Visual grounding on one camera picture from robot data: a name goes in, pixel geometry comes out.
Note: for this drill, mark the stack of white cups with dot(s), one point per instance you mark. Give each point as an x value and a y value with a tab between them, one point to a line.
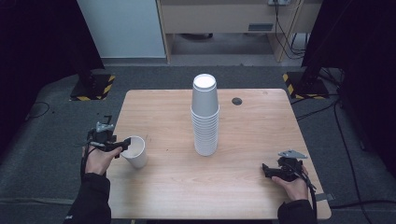
204	127

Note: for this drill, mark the white power strip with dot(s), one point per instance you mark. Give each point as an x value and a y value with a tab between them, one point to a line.
279	2

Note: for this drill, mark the white cabinet panel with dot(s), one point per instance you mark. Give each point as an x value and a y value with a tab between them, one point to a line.
124	28

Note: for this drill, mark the person's right hand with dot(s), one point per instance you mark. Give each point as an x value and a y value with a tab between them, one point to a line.
297	189

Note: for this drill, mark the striped black stand base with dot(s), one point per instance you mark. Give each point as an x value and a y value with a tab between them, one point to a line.
306	87
93	88

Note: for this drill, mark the black curtain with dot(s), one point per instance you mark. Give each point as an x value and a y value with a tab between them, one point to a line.
34	56
361	62

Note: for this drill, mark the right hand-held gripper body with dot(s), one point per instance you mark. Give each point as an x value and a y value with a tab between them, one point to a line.
289	169

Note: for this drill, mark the white paper cup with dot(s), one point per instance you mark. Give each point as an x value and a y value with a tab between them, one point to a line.
137	157

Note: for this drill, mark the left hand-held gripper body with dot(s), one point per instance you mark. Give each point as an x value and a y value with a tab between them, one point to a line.
102	138

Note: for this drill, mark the person's left hand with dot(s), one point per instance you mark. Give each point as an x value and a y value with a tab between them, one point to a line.
98	161

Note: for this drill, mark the light wooden desk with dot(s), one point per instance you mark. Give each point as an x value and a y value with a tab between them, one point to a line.
218	18

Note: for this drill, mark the dark round table grommet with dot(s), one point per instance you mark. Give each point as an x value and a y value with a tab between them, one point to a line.
237	101

